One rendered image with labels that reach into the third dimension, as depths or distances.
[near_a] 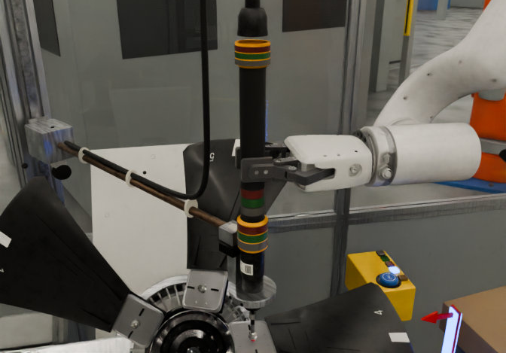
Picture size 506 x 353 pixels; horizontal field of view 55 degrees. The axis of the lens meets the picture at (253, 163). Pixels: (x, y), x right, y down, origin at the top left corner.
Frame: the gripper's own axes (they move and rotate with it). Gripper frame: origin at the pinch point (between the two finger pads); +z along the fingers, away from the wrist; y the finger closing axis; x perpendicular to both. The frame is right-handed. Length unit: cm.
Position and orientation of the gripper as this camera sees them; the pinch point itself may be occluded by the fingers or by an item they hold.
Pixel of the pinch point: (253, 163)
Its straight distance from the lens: 65.0
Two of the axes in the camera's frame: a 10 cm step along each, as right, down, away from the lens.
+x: 0.2, -9.3, -3.7
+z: -9.8, 0.6, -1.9
